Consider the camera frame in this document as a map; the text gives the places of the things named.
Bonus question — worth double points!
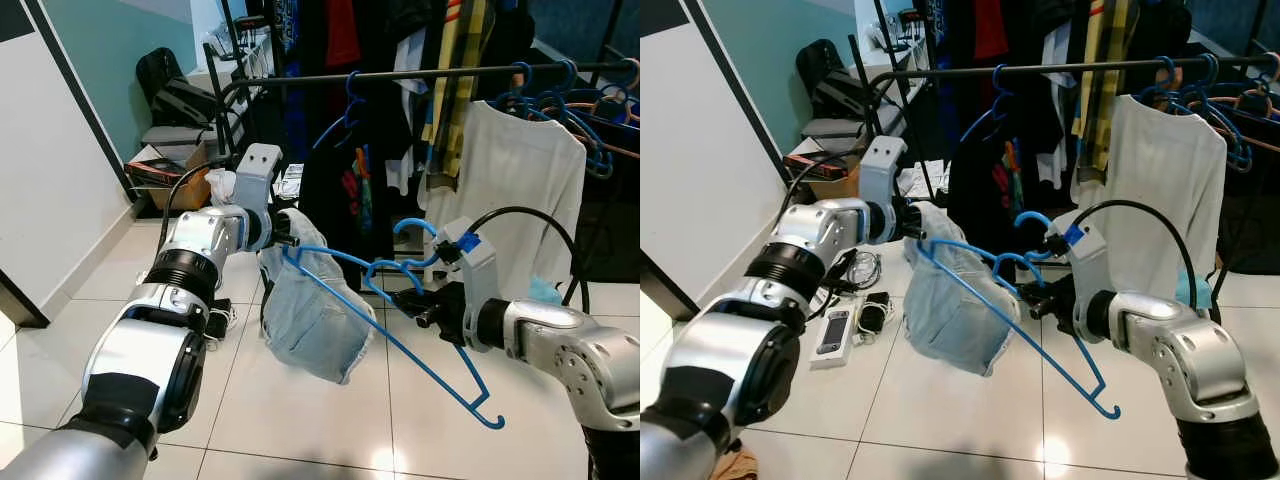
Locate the blue plastic hanger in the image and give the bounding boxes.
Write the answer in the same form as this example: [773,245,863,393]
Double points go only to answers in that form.
[1140,55,1256,171]
[912,210,1123,421]
[283,215,506,431]
[312,70,369,151]
[960,65,1016,146]
[500,60,616,181]

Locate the light denim jacket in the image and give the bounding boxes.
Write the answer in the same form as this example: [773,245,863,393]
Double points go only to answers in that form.
[258,208,379,386]
[903,200,1023,376]

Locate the salmon plastic hanger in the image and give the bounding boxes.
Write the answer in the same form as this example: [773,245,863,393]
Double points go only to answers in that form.
[1165,60,1280,151]
[555,80,641,161]

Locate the white plastic bag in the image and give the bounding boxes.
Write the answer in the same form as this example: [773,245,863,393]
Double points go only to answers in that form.
[205,168,241,206]
[895,160,951,201]

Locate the black printed t-shirt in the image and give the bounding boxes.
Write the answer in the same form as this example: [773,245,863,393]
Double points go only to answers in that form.
[298,95,401,296]
[945,100,1046,256]

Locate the clear round case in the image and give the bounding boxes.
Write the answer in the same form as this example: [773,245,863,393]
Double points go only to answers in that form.
[838,250,883,293]

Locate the cardboard box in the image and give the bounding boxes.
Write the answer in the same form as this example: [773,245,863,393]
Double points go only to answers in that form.
[815,150,866,201]
[150,150,216,211]

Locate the light blue cloth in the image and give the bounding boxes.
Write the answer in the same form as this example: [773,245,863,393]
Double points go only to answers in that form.
[1175,270,1216,311]
[525,275,566,306]

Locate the red black flat box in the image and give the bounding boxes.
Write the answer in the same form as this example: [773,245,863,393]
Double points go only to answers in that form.
[125,155,186,189]
[785,150,851,181]

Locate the white game console box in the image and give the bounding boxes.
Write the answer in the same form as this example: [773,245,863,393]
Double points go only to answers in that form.
[810,305,863,371]

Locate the black metal clothes rack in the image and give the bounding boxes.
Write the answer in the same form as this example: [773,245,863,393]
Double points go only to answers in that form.
[205,15,641,301]
[850,10,1280,291]

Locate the black backpack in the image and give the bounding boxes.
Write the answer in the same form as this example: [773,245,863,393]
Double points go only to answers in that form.
[137,47,216,126]
[797,38,871,121]

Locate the white t-shirt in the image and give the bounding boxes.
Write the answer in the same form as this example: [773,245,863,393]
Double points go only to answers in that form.
[1070,95,1231,301]
[420,100,589,291]

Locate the red hanging garment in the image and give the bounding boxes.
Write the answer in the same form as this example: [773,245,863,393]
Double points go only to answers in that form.
[325,0,361,71]
[975,0,1011,61]

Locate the yellow plaid shirt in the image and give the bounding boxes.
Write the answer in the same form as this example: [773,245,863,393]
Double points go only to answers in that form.
[420,0,491,196]
[1075,0,1136,171]

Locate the tan cloth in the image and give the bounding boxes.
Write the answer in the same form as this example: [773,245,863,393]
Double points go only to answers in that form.
[715,445,761,480]

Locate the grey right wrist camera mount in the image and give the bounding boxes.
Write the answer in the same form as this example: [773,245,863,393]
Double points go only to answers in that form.
[440,215,499,326]
[1045,220,1109,346]

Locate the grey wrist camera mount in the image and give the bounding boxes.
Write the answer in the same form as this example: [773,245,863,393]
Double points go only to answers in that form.
[440,215,499,326]
[1045,220,1109,346]
[858,135,909,216]
[232,143,284,251]

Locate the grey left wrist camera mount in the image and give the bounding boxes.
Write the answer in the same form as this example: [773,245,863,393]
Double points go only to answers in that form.
[858,135,909,216]
[232,143,284,251]

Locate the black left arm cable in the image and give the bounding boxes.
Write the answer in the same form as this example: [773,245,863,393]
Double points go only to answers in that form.
[780,148,863,216]
[158,155,239,256]

